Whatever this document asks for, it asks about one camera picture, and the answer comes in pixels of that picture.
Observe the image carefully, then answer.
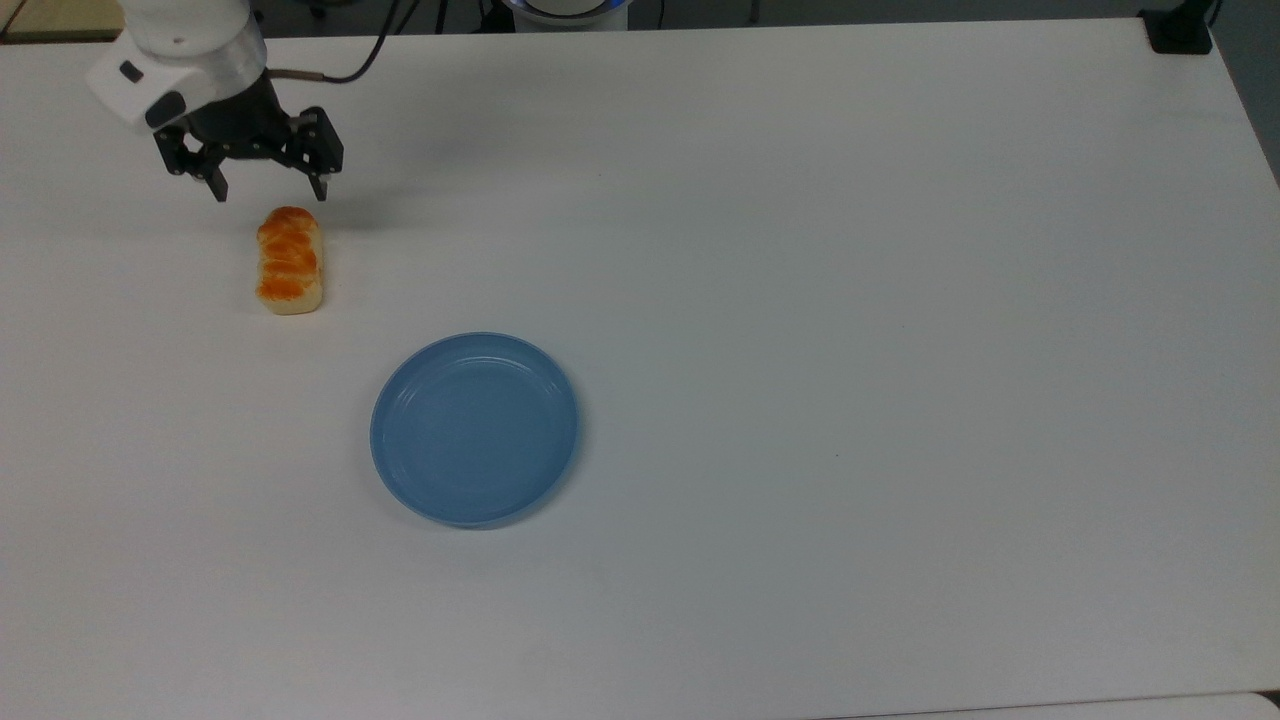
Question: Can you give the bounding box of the black table clamp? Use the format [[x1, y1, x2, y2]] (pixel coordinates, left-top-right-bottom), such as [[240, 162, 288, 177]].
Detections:
[[1140, 0, 1219, 56]]

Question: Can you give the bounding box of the blue round plate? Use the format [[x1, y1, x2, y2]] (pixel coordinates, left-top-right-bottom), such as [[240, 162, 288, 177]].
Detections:
[[369, 332, 581, 529]]

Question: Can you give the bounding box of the light wooden board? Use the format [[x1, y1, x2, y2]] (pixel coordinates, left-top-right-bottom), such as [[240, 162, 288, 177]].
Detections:
[[0, 0, 126, 43]]

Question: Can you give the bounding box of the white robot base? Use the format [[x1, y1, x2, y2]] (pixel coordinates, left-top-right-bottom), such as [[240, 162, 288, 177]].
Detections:
[[500, 0, 633, 33]]

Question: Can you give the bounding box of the orange glazed bread loaf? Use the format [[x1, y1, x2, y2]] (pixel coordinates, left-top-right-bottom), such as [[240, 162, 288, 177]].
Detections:
[[255, 206, 326, 316]]

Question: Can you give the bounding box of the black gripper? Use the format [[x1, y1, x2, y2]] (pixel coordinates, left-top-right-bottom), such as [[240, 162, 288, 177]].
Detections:
[[152, 75, 346, 204]]

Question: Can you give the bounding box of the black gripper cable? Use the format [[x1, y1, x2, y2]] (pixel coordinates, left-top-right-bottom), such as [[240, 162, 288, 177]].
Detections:
[[266, 0, 421, 85]]

